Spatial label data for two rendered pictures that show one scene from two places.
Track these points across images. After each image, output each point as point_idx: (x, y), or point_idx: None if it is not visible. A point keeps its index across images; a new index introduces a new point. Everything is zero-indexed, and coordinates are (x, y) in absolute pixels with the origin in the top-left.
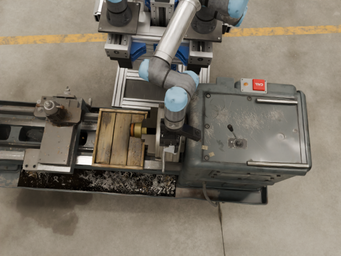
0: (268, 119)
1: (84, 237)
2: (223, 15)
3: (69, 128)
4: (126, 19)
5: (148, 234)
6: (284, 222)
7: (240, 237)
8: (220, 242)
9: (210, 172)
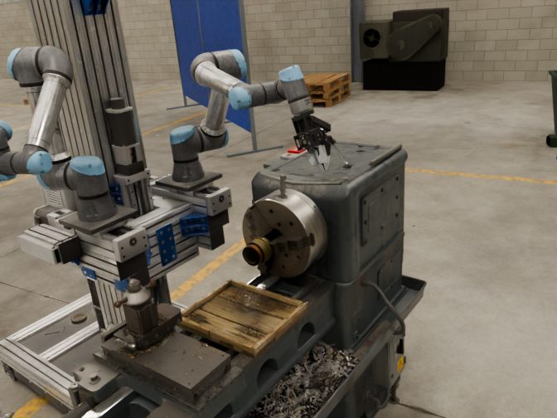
0: (336, 153)
1: None
2: (211, 130)
3: (175, 335)
4: (113, 206)
5: None
6: (462, 349)
7: (467, 401)
8: None
9: (360, 225)
